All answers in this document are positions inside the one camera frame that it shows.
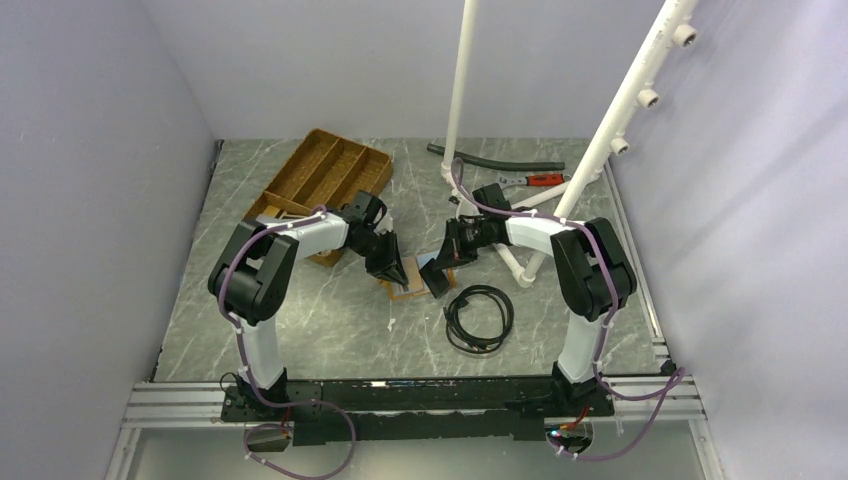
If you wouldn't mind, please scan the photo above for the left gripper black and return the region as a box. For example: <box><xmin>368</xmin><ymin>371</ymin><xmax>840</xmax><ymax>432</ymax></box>
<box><xmin>349</xmin><ymin>229</ymin><xmax>408</xmax><ymax>286</ymax></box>

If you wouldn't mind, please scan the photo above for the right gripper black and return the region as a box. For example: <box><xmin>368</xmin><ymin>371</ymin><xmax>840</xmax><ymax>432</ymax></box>
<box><xmin>433</xmin><ymin>217</ymin><xmax>492</xmax><ymax>271</ymax></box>

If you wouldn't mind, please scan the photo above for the orange card holder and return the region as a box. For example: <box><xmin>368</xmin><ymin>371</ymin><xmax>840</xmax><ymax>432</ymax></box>
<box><xmin>379</xmin><ymin>251</ymin><xmax>457</xmax><ymax>301</ymax></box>

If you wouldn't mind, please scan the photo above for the woven brown organizer tray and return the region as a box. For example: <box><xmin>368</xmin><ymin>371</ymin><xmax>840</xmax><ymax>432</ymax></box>
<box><xmin>243</xmin><ymin>128</ymin><xmax>395</xmax><ymax>269</ymax></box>

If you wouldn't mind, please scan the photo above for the white card stack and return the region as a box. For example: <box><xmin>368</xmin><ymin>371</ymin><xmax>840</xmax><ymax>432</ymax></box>
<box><xmin>256</xmin><ymin>205</ymin><xmax>305</xmax><ymax>224</ymax></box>

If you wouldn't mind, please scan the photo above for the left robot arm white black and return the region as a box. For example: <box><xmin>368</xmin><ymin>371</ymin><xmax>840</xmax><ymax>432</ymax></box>
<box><xmin>207</xmin><ymin>191</ymin><xmax>409</xmax><ymax>420</ymax></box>

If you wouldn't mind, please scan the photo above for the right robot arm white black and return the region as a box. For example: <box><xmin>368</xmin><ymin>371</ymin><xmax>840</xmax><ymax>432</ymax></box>
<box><xmin>419</xmin><ymin>184</ymin><xmax>637</xmax><ymax>415</ymax></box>

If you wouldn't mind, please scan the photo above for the black foam tube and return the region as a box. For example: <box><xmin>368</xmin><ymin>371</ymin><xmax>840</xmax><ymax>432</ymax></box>
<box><xmin>454</xmin><ymin>151</ymin><xmax>566</xmax><ymax>172</ymax></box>

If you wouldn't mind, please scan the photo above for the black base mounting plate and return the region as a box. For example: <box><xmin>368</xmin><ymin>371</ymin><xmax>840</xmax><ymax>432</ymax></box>
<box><xmin>221</xmin><ymin>374</ymin><xmax>615</xmax><ymax>446</ymax></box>

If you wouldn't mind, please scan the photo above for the coiled black cable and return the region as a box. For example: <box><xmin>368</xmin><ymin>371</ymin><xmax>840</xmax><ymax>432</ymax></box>
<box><xmin>442</xmin><ymin>284</ymin><xmax>516</xmax><ymax>354</ymax></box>

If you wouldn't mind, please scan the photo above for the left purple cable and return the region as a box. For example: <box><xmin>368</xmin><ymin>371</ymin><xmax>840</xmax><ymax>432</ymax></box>
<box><xmin>217</xmin><ymin>205</ymin><xmax>359</xmax><ymax>480</ymax></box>

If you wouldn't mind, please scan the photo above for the purple cable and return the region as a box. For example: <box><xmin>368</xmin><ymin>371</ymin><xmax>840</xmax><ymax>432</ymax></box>
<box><xmin>449</xmin><ymin>157</ymin><xmax>688</xmax><ymax>463</ymax></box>
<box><xmin>217</xmin><ymin>205</ymin><xmax>359</xmax><ymax>480</ymax></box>

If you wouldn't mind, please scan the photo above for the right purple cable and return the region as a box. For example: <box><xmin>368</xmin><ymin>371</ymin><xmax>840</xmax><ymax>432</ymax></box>
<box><xmin>449</xmin><ymin>157</ymin><xmax>688</xmax><ymax>463</ymax></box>

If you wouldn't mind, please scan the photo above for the aluminium rail frame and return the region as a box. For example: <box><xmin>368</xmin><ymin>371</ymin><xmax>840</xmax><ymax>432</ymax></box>
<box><xmin>108</xmin><ymin>189</ymin><xmax>705</xmax><ymax>479</ymax></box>

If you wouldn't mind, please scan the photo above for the white PVC pipe frame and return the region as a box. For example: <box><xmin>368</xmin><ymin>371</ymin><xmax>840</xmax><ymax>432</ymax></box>
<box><xmin>436</xmin><ymin>0</ymin><xmax>700</xmax><ymax>289</ymax></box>

